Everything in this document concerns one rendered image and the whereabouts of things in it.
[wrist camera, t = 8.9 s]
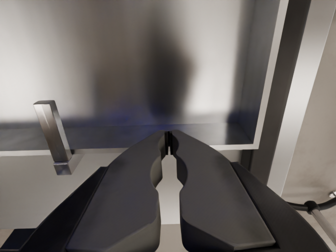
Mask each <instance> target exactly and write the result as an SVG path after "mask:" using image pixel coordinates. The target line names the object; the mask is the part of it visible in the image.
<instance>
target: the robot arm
mask: <svg viewBox="0 0 336 252"><path fill-rule="evenodd" d="M169 146H170V155H173V156H174V157H175V158H176V173H177V179H178V180H179V181H180V182H181V183H182V185H183V187H182V189H181V190H180V192H179V214H180V230H181V239H182V244H183V246H184V248H185V249H186V250H187V251H188V252H332V250H331V249H330V248H329V246H328V245H327V244H326V243H325V241H324V240H323V239H322V238H321V236H320V235H319V234H318V233H317V232H316V231H315V229H314V228H313V227H312V226H311V225H310V224H309V223H308V222H307V221H306V220H305V219H304V218H303V217H302V216H301V215H300V214H299V213H298V212H297V211H296V210H295V209H294V208H293V207H292V206H291V205H289V204H288V203H287V202H286V201H285V200H283V199H282V198H281V197H280V196H279V195H277V194H276V193H275V192H274V191H273V190H271V189H270V188H269V187H268V186H267V185H265V184H264V183H263V182H262V181H260V180H259V179H258V178H257V177H256V176H254V175H253V174H252V173H251V172H250V171H248V170H247V169H246V168H245V167H244V166H242V165H241V164H240V163H239V162H237V161H236V162H231V161H230V160H228V159H227V158H226V157H225V156H224V155H222V154H221V153H220V152H218V151H217V150H215V149H214V148H212V147H211V146H209V145H207V144H206V143H204V142H202V141H200V140H198V139H196V138H194V137H192V136H190V135H188V134H186V133H184V132H182V131H180V130H177V129H174V130H172V131H166V130H158V131H156V132H155V133H153V134H151V135H150V136H148V137H146V138H145V139H143V140H141V141H140V142H138V143H136V144H134V145H133V146H131V147H130V148H128V149H127V150H125V151H124V152H123V153H121V154H120V155H119V156H118V157H117V158H116V159H114V160H113V161H112V162H111V163H110V164H109V165H108V166H101V167H100V168H98V169H97V170H96V171H95V172H94V173H93V174H92V175H91V176H90V177H89V178H88V179H87V180H85V181H84V182H83V183H82V184H81V185H80V186H79V187H78V188H77V189H76V190H75V191H74V192H73V193H71V194H70V195H69V196H68V197H67V198H66V199H65V200H64V201H63V202H62V203H61V204H60V205H58V206H57V207H56V208H55V209H54V210H53V211H52V212H51V213H50V214H49V215H48V216H47V217H46V218H45V219H44V220H43V221H42V222H41V223H40V224H39V226H38V227H37V228H36V229H35V230H34V231H33V232H32V234H31V235H30V236H29V237H28V239H27V240H26V241H25V242H24V244H23V245H22V246H21V248H20V249H19V250H18V252H155V251H156V250H157V249H158V247H159V245H160V235H161V213H160V201H159V193H158V191H157V190H156V187H157V185H158V184H159V182H160V181H161V180H162V178H163V173H162V160H163V159H164V157H165V156H166V155H168V152H169Z"/></svg>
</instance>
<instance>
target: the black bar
mask: <svg viewBox="0 0 336 252"><path fill-rule="evenodd" d="M311 1H312V0H288V5H287V10H286V15H285V20H284V25H283V30H282V35H281V39H280V44H279V49H278V54H277V59H276V64H275V69H274V74H273V78H272V83H271V88H270V93H269V98H268V103H267V108H266V113H265V118H264V122H263V127H262V132H261V137H260V142H259V147H258V149H243V150H242V155H241V162H240V164H241V165H242V166H243V167H245V168H246V169H247V170H248V171H249V172H251V173H252V174H253V175H254V176H256V177H257V178H258V179H259V180H260V181H262V182H263V183H264V184H265V185H266V186H267V184H268V180H269V176H270V172H271V167H272V163H273V159H274V155H275V151H276V147H277V143H278V138H279V134H280V130H281V126H282V122H283V118H284V113H285V109H286V105H287V101H288V97H289V93H290V88H291V84H292V80H293V76H294V72H295V68H296V64H297V59H298V55H299V51H300V47H301V43H302V39H303V34H304V30H305V26H306V22H307V18H308V14H309V10H310V5H311Z"/></svg>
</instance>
